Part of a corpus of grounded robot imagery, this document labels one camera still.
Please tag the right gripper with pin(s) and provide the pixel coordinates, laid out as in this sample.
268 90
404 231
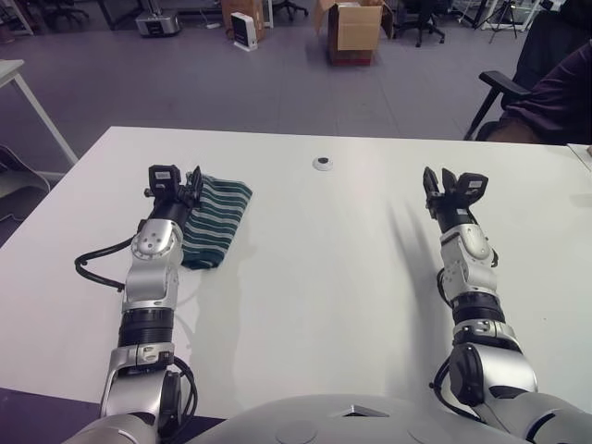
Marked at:
451 213

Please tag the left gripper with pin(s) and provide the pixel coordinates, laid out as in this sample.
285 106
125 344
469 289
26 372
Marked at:
170 213

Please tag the green white striped T-shirt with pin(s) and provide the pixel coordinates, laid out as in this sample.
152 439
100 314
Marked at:
215 222

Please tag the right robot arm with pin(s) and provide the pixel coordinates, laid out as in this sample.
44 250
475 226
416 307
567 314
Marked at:
472 273

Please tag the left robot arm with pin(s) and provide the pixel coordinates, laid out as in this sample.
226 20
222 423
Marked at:
150 277

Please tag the black office chair with armrest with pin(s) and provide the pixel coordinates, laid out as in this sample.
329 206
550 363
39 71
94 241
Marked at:
501 83

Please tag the person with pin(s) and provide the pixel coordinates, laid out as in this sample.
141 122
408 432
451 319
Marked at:
555 92

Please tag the white box-shaped appliance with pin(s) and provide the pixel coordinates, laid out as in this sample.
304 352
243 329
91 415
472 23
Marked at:
244 30

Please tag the black swivel office chair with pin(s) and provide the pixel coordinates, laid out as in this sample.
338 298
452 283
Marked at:
418 20

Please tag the silver machine on floor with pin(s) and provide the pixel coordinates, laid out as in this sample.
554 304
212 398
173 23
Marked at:
158 23

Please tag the open cardboard box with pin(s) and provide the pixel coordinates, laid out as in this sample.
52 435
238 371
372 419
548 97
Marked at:
353 32

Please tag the grey chair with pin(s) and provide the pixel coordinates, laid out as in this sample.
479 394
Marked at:
20 185

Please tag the closed brown cardboard box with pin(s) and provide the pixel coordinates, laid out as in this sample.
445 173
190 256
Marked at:
242 9

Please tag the robot body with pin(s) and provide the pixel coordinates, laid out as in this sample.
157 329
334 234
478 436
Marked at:
351 421

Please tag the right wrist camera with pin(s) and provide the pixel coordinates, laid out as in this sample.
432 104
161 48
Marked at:
472 184

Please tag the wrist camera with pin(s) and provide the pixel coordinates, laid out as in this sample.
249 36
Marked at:
163 178
472 184

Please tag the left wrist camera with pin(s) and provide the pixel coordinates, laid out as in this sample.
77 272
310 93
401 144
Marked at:
163 178

